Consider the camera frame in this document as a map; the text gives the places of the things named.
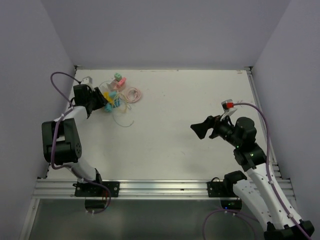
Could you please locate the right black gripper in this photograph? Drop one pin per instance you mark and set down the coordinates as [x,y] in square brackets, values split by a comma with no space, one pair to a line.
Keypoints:
[201,129]

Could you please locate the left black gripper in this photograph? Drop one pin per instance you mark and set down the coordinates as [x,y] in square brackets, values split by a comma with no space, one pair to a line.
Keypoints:
[101,100]

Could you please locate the yellow cube socket adapter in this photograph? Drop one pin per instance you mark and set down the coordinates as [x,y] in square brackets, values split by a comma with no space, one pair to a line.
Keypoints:
[106,96]

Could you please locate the light blue charger plug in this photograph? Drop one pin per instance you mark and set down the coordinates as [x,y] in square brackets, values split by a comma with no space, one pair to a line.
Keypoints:
[108,108]

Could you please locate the blue power socket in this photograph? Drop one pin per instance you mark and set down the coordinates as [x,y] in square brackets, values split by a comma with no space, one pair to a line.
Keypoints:
[112,94]

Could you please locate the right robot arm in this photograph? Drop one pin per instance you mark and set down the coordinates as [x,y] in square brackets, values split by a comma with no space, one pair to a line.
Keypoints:
[256,184]

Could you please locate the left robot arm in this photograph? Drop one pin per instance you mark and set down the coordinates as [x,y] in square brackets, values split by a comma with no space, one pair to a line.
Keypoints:
[61,142]

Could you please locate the pink socket adapter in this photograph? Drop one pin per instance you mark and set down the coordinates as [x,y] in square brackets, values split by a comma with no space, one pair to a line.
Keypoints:
[118,85]

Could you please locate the green plug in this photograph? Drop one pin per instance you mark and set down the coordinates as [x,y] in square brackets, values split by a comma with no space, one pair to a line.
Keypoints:
[118,77]

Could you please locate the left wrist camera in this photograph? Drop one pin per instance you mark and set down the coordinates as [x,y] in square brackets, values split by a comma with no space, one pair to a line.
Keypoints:
[87,81]

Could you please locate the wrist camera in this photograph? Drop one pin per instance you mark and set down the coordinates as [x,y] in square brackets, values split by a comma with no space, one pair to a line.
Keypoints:
[229,109]
[87,81]

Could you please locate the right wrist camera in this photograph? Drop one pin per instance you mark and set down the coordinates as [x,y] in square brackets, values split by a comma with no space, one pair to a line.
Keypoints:
[229,109]

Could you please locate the right black mount plate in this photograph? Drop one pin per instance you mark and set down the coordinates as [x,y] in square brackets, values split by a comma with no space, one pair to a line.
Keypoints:
[216,189]

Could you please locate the black mount plate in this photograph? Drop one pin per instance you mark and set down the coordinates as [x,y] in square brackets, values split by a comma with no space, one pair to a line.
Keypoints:
[216,189]
[110,189]

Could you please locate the left black mount plate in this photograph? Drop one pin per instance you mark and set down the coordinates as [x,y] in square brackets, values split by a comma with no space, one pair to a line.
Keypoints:
[110,189]

